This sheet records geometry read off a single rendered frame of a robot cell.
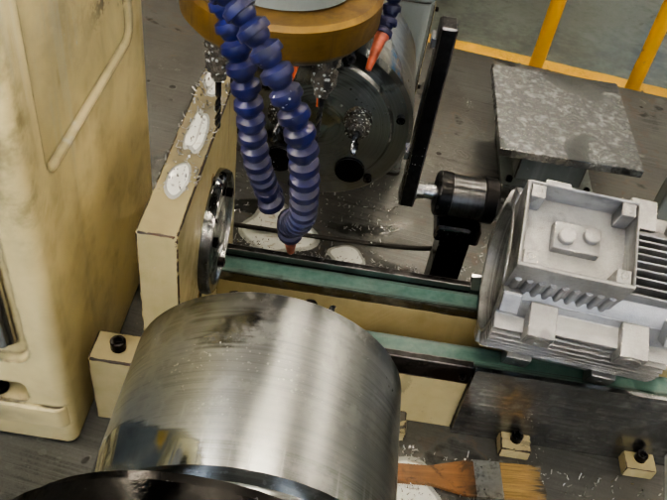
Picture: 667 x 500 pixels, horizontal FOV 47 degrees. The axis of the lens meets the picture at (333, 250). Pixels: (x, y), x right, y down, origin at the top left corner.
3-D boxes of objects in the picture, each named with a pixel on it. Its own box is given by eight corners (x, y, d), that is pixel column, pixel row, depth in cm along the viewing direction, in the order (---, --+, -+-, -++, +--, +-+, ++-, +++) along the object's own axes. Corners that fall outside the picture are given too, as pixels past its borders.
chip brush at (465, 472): (380, 492, 91) (381, 488, 91) (379, 454, 95) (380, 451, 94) (547, 505, 93) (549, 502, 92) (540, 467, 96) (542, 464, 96)
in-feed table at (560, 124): (481, 202, 133) (499, 148, 124) (475, 114, 152) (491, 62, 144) (616, 223, 133) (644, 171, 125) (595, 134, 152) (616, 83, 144)
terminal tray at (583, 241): (499, 291, 83) (517, 267, 77) (512, 205, 88) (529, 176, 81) (608, 314, 83) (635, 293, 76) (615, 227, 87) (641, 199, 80)
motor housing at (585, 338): (466, 362, 96) (503, 315, 78) (486, 228, 103) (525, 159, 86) (624, 397, 95) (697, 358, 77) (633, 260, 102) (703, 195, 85)
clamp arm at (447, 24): (393, 204, 99) (435, 26, 81) (394, 190, 101) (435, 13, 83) (419, 209, 99) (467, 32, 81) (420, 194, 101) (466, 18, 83)
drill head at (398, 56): (212, 218, 105) (215, 58, 87) (262, 63, 134) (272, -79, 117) (392, 246, 105) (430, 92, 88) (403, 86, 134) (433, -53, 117)
